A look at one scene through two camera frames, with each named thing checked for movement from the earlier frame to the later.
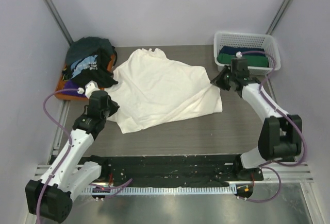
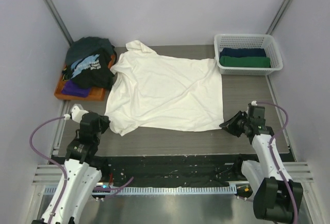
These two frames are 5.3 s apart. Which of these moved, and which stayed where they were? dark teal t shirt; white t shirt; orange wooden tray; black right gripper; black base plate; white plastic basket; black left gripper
Moved: black right gripper; white t shirt; black left gripper
Stayed: black base plate; dark teal t shirt; orange wooden tray; white plastic basket
